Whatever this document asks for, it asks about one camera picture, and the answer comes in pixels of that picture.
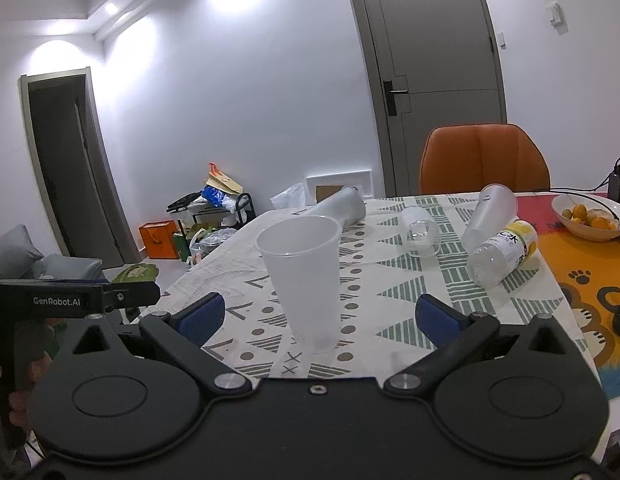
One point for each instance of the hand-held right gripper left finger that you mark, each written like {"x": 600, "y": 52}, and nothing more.
{"x": 203, "y": 319}

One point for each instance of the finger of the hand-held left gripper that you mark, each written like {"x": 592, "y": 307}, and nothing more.
{"x": 134, "y": 294}

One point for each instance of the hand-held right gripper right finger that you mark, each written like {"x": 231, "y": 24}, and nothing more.
{"x": 436, "y": 324}

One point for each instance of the translucent plastic cup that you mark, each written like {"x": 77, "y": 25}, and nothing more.
{"x": 305, "y": 285}

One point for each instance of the small clear plastic cup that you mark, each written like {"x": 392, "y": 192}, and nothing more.
{"x": 420, "y": 232}

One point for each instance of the large frosted plastic cup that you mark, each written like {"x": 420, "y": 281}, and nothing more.
{"x": 490, "y": 215}

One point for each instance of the tall grey plastic cup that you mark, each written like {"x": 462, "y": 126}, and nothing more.
{"x": 342, "y": 205}

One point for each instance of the green cloth bundle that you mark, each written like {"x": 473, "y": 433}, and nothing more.
{"x": 137, "y": 274}

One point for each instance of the grey sofa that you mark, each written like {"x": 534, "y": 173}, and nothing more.
{"x": 24, "y": 260}

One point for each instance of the orange shopping bag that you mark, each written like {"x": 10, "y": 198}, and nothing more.
{"x": 158, "y": 241}

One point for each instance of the green paper bag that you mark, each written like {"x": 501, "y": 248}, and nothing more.
{"x": 180, "y": 247}

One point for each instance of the white green patterned tablecloth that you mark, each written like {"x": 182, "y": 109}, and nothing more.
{"x": 385, "y": 265}

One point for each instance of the clear bottle with yellow label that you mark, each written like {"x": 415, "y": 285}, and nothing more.
{"x": 500, "y": 255}

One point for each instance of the black storage rack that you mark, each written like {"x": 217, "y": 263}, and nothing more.
{"x": 239, "y": 207}

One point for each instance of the blue plastic bag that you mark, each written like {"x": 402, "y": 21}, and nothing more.
{"x": 214, "y": 196}

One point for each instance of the dark doorway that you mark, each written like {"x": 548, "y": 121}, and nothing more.
{"x": 69, "y": 170}

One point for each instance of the orange cartoon table mat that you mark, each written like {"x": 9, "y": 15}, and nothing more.
{"x": 570, "y": 265}

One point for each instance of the white plastic bag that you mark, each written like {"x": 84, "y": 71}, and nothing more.
{"x": 290, "y": 197}

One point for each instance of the brown cardboard box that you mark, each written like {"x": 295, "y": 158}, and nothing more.
{"x": 330, "y": 193}

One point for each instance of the orange chair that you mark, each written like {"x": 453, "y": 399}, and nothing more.
{"x": 482, "y": 160}

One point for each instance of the white bowl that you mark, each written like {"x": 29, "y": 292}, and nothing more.
{"x": 587, "y": 232}

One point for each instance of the pile of small oranges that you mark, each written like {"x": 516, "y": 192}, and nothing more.
{"x": 592, "y": 217}

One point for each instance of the grey door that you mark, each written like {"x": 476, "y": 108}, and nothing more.
{"x": 430, "y": 50}

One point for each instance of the recessed ceiling light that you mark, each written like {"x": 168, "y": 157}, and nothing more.
{"x": 111, "y": 8}

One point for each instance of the small white wall switch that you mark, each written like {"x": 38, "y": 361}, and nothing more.
{"x": 501, "y": 40}

